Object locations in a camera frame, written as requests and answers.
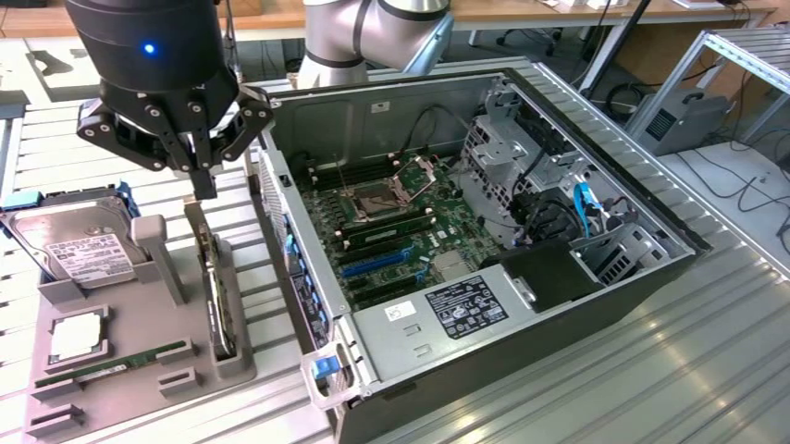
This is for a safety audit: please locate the grey desktop tower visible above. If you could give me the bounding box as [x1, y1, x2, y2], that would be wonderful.
[628, 87, 741, 157]

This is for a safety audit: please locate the grey power supply unit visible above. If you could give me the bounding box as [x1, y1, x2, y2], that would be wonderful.
[349, 268, 549, 385]

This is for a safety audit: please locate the blue disk caddy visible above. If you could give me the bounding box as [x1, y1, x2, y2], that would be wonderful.
[0, 181, 144, 241]

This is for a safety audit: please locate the black expansion slot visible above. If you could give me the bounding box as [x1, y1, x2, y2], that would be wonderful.
[350, 270, 421, 293]
[338, 238, 414, 263]
[354, 279, 427, 304]

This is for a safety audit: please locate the CPU socket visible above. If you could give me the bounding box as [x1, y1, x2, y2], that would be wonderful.
[343, 182, 414, 219]

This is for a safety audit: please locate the graphics card with metal bracket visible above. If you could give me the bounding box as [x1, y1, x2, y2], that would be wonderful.
[183, 196, 239, 360]

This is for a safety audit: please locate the silver CPU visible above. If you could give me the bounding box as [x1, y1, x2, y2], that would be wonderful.
[48, 316, 106, 358]

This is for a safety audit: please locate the green motherboard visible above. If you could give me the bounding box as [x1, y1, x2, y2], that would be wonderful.
[295, 154, 505, 312]

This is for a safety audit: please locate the blue expansion slot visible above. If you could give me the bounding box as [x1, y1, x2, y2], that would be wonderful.
[341, 249, 415, 278]

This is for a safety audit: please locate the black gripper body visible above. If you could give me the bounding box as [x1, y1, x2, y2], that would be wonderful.
[64, 0, 243, 140]

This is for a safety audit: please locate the wooden desk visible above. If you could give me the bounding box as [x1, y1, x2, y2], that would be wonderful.
[0, 0, 309, 41]
[450, 0, 781, 89]

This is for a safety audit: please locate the black RAM slot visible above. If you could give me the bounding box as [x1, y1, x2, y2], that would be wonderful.
[307, 160, 397, 178]
[314, 169, 402, 189]
[305, 155, 394, 173]
[311, 165, 399, 183]

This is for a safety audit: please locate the black office chair base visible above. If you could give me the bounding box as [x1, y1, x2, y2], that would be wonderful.
[495, 27, 565, 57]

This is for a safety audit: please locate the grey parts rack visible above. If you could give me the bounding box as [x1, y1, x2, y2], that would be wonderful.
[22, 215, 258, 440]

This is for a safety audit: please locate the perforated metal disk bay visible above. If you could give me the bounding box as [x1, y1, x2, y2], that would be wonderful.
[570, 220, 676, 286]

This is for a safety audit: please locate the aluminium profile frame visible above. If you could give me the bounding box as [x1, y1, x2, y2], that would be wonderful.
[638, 25, 790, 145]

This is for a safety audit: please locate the black wire bundle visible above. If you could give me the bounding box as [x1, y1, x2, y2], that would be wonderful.
[510, 190, 588, 246]

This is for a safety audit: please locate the green RAM stick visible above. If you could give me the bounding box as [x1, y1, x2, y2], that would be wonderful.
[347, 224, 438, 249]
[34, 340, 187, 389]
[341, 210, 435, 233]

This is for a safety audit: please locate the silver hard disk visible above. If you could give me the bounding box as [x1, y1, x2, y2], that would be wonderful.
[0, 196, 154, 290]

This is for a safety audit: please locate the metal disk bay cage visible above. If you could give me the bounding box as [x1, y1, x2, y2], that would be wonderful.
[459, 76, 598, 204]

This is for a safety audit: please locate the black plastic duct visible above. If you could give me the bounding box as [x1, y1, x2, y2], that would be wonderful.
[479, 242, 608, 315]

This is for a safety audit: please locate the dark grey block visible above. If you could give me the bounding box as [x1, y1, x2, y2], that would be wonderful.
[0, 89, 31, 120]

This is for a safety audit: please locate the silver chipset heatsink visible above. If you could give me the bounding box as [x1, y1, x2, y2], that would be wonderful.
[431, 253, 477, 278]

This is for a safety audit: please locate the hanging black cable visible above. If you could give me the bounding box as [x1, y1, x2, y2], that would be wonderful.
[221, 0, 243, 82]

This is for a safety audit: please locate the black open PC case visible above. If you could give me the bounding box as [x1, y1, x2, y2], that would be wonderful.
[237, 67, 717, 444]

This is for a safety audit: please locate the blue wire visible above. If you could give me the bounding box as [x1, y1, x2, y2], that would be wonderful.
[571, 181, 600, 241]

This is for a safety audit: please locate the black looped wire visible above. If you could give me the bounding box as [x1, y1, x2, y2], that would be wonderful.
[399, 105, 474, 156]

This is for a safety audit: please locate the metal socket cover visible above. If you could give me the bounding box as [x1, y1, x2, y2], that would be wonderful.
[391, 154, 441, 199]

